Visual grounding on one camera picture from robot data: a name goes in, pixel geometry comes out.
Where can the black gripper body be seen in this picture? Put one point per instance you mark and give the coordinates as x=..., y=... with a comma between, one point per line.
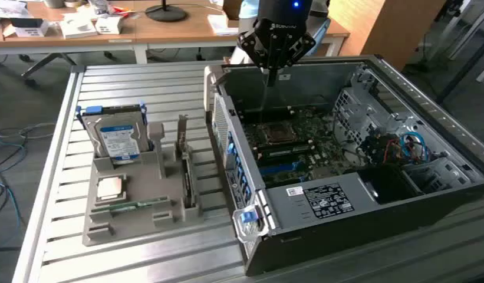
x=283, y=14

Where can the Nvidia graphics card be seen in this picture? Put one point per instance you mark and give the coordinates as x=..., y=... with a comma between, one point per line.
x=187, y=165

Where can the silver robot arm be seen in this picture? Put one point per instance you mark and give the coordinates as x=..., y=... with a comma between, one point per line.
x=242, y=54

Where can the white paper booklet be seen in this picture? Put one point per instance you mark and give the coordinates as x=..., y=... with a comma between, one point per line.
x=222, y=25

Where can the wooden office desk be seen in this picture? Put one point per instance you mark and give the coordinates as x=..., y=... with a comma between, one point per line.
x=111, y=37
x=179, y=32

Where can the black monitor stand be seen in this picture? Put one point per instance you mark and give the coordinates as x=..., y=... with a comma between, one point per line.
x=165, y=14

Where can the wooden cabinet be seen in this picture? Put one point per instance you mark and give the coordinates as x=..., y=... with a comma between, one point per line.
x=403, y=29

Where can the metal CPU socket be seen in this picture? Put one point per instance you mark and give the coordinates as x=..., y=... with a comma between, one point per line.
x=278, y=132

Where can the installed black RAM stick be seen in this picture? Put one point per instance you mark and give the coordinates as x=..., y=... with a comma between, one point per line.
x=287, y=152

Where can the green motherboard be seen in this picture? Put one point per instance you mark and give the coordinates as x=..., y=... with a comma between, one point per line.
x=316, y=153

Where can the white box with label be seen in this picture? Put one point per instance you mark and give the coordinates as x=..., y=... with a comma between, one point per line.
x=30, y=32
x=109, y=26

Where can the blue expansion slot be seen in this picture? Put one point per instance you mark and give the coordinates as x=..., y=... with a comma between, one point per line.
x=277, y=169

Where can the plain white cardboard box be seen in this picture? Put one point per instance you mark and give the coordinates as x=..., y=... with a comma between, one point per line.
x=78, y=29

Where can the hard disk with blue carrier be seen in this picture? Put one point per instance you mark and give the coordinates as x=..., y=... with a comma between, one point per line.
x=115, y=138

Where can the black fan shroud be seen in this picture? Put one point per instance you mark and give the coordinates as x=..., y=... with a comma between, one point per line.
x=387, y=182

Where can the grey power supply unit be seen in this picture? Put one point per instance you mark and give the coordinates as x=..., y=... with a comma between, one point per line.
x=304, y=203

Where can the grey printed part rack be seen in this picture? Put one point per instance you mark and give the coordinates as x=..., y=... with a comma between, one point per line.
x=147, y=182

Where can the metal disk bay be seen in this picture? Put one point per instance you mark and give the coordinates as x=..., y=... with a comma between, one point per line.
x=442, y=174

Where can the silver CPU chip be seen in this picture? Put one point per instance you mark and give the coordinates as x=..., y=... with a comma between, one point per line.
x=110, y=188

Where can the green loose RAM stick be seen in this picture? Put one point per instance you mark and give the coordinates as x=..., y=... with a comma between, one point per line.
x=127, y=204

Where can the black open PC case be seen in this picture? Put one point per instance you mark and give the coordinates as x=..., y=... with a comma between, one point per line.
x=344, y=244

